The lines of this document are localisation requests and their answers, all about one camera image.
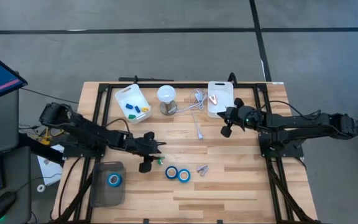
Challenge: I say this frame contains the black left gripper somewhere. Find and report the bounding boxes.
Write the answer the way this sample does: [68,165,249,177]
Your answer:
[125,131,167,174]

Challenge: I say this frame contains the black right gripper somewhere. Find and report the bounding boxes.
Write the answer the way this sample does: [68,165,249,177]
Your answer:
[217,97,256,139]

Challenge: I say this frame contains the teal tape roll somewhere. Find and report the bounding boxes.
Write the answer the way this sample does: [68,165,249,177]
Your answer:
[107,172,123,188]
[165,166,179,180]
[177,169,191,184]

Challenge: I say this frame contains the white plastic storage bin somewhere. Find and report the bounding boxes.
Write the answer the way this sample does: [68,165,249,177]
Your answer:
[207,80,235,119]
[114,83,152,125]

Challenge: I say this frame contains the white bulb brass lamp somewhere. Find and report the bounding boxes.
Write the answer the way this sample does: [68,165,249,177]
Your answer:
[156,84,178,116]

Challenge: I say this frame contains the grey translucent plastic bin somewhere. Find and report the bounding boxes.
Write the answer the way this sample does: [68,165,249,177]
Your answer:
[89,161,127,208]

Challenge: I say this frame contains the white paper sheet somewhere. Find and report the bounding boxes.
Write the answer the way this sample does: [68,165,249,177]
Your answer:
[37,144,65,187]

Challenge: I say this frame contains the yellow clamp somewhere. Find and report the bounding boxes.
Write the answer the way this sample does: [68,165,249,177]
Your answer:
[40,126,65,146]

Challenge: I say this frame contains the grey side desk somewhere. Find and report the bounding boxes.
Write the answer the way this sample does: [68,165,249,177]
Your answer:
[0,88,32,224]

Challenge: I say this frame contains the black computer mouse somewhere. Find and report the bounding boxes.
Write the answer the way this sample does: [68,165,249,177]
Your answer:
[0,191,17,222]

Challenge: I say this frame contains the white lamp power cord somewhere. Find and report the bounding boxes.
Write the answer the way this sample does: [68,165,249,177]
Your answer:
[175,88,208,141]

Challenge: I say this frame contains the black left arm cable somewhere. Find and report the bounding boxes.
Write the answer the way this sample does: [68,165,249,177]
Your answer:
[105,117,132,135]

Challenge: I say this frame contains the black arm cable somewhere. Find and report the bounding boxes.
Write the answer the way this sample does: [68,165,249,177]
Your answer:
[105,117,132,135]
[268,100,322,121]

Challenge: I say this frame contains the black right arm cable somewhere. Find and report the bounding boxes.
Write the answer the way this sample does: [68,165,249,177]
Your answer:
[268,100,322,121]

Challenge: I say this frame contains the black aluminium table frame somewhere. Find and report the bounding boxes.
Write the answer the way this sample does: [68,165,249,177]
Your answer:
[50,72,321,224]

